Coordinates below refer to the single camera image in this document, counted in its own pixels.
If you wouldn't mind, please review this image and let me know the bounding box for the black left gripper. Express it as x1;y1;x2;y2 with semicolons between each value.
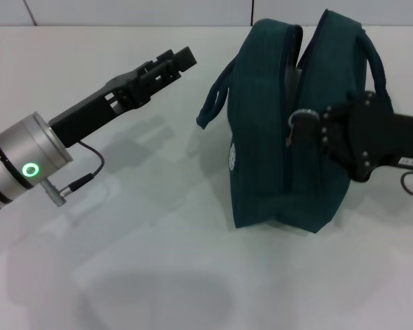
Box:
50;47;198;149

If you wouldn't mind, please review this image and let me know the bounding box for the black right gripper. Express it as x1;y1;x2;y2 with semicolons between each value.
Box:
293;91;413;184

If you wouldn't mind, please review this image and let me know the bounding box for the metal zipper pull ring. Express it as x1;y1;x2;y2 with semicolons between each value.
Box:
286;108;319;147

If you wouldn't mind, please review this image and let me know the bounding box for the dark teal fabric lunch bag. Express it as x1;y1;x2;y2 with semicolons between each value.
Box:
195;8;395;235

